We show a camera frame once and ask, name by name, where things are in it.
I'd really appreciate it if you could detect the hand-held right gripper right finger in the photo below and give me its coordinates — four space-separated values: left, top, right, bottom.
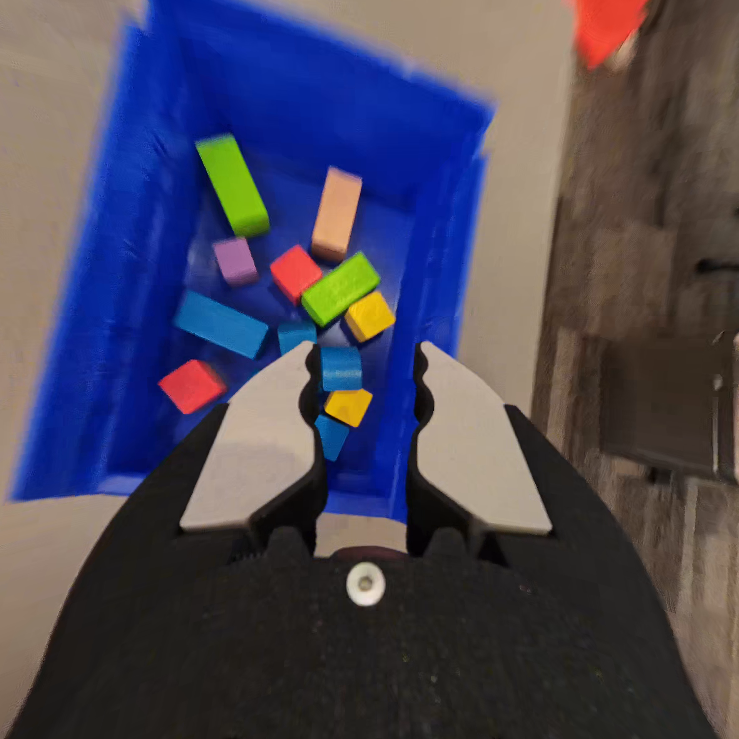
407 341 553 546

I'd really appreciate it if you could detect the pile of coloured wooden blocks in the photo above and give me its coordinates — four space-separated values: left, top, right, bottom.
159 133 397 463

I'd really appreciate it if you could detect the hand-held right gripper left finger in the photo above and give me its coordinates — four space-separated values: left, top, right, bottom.
179 343 328 546

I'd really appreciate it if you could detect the blue plastic bin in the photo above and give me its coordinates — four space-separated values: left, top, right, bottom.
10 0 495 518

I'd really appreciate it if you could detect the grey desk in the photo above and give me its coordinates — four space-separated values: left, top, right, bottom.
0 0 578 694

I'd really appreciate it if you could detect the red floor object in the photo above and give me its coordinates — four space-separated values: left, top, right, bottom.
572 0 650 68

